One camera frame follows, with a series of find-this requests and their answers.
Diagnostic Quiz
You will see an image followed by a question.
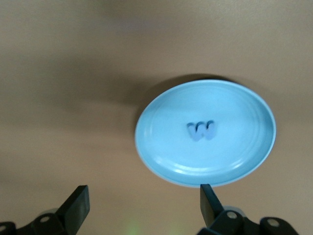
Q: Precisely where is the blue foam capital M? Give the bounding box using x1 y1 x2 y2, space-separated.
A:
187 119 217 142

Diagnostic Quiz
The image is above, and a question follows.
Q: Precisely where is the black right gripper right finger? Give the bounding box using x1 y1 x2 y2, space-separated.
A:
199 184 260 235

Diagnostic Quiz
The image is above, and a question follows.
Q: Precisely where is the brown table cover sheet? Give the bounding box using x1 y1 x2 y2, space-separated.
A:
0 0 313 235

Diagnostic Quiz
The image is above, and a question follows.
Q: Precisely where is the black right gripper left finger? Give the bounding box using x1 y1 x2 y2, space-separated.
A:
17 185 90 235

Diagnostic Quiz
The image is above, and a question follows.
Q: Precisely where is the blue plate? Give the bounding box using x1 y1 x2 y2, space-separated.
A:
134 79 277 188

